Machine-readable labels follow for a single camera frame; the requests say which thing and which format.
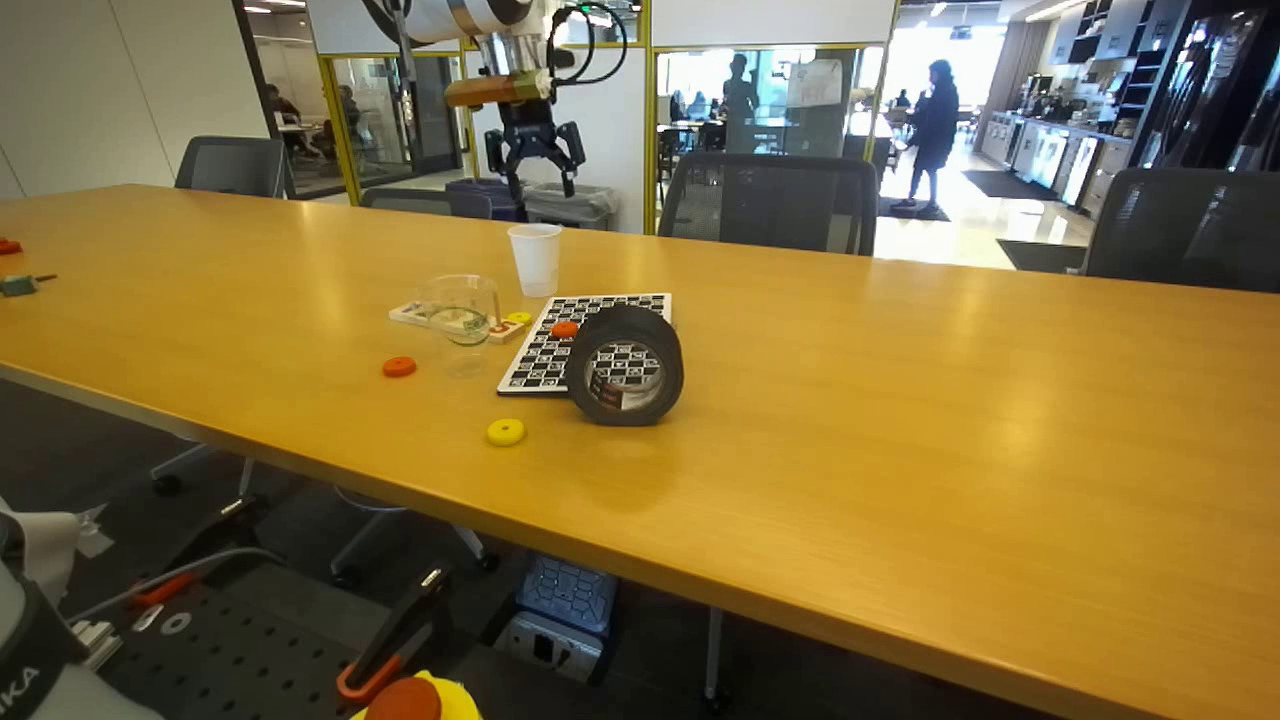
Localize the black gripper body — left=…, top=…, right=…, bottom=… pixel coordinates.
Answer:
left=493, top=98, right=586, bottom=180

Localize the yellow disc table edge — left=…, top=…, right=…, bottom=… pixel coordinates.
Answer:
left=484, top=416, right=528, bottom=449

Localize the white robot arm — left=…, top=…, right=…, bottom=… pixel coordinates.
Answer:
left=360, top=0, right=586, bottom=202

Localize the white foam cup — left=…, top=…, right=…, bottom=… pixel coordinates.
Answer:
left=510, top=223, right=564, bottom=296

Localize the transparent plastic cup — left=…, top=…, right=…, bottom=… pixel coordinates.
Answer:
left=424, top=272, right=501, bottom=347

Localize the wooden number puzzle board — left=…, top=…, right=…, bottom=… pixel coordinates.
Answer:
left=391, top=298, right=534, bottom=347

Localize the orange disc on board right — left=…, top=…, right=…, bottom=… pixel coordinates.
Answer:
left=549, top=321, right=579, bottom=339

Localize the black white calibration board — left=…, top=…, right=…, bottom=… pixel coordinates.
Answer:
left=497, top=293, right=672, bottom=395

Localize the black tape roll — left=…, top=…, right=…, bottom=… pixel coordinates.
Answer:
left=564, top=302, right=683, bottom=423

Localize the orange disc front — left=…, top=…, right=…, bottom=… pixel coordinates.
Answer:
left=380, top=355, right=415, bottom=381

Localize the office chair right side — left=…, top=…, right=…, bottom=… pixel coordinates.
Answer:
left=178, top=137, right=290, bottom=195

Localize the person standing in background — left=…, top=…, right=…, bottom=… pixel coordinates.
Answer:
left=910, top=61, right=959, bottom=202

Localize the yellow emergency stop button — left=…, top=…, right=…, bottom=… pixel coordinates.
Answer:
left=352, top=670, right=484, bottom=720

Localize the grey chair far right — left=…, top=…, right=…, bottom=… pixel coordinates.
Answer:
left=1085, top=167, right=1280, bottom=293

